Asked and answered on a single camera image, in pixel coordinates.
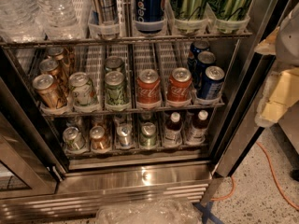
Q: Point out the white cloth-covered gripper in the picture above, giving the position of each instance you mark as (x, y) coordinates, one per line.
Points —
(289, 37)

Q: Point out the green soda can bottom shelf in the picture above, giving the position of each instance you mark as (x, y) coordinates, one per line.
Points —
(148, 135)

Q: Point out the blue Pepsi can front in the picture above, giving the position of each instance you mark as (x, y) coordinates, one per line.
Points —
(212, 81)

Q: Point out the blue Pepsi can middle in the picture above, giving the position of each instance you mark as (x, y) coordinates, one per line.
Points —
(203, 61)

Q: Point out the tall green can right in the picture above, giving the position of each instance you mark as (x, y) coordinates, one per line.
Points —
(229, 11)

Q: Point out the tall green can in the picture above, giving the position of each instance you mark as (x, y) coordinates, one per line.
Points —
(229, 11)
(189, 14)

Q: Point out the blue Pepsi can back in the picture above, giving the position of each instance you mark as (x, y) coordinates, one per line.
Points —
(195, 48)

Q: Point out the red Coca-Cola can right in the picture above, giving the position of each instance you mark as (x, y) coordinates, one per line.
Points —
(178, 90)

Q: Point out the red coca-cola can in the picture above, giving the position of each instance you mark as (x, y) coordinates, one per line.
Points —
(178, 90)
(148, 88)

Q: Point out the tall green can left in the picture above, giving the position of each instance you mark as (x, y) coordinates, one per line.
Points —
(189, 14)

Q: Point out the red Coca-Cola can left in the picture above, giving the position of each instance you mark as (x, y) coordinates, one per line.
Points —
(148, 88)

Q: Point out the stainless steel fridge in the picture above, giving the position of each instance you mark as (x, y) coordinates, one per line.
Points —
(128, 175)

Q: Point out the tall blue Pepsi can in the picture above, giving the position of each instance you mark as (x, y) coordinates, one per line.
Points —
(149, 16)

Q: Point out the green can middle shelf front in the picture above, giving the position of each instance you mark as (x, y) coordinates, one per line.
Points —
(115, 89)

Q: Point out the green can middle shelf back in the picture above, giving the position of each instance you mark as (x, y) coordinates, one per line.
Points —
(114, 63)

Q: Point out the silver can bottom shelf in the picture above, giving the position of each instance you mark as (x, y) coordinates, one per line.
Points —
(124, 133)

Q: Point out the tall silver plaid can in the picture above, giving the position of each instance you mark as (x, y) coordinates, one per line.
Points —
(104, 20)

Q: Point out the orange-brown can bottom shelf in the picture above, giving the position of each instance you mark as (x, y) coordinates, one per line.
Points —
(99, 141)

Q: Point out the white-green can middle shelf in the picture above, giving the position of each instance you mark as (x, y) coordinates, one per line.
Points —
(82, 90)

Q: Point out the silver-green can bottom left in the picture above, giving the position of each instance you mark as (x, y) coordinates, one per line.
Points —
(73, 139)

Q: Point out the gold can back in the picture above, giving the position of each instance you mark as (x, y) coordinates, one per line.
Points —
(61, 55)

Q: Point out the gold can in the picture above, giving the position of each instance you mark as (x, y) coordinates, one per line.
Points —
(49, 91)
(61, 55)
(52, 67)

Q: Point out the gold can middle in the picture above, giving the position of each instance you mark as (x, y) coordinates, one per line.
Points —
(52, 67)

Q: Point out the gold can front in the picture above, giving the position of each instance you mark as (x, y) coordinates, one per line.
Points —
(49, 91)

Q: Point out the open fridge door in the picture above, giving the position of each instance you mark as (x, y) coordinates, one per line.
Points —
(27, 166)

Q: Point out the brown bottle white cap right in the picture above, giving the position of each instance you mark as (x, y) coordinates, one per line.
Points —
(197, 130)

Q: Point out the brown bottle white cap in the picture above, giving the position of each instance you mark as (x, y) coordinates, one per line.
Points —
(172, 130)
(197, 130)

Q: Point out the brown bottle white cap left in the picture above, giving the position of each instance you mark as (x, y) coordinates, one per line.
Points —
(172, 130)

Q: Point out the blue tape on floor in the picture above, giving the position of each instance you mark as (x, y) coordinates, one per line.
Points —
(207, 216)

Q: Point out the clear plastic wrap bundle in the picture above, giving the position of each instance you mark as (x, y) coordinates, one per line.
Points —
(160, 211)

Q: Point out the clear water bottle right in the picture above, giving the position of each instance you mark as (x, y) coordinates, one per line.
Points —
(59, 19)

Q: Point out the clear water bottle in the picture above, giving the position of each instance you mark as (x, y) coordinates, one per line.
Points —
(59, 19)
(17, 23)

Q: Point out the clear water bottle left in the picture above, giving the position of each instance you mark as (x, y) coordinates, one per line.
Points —
(17, 23)

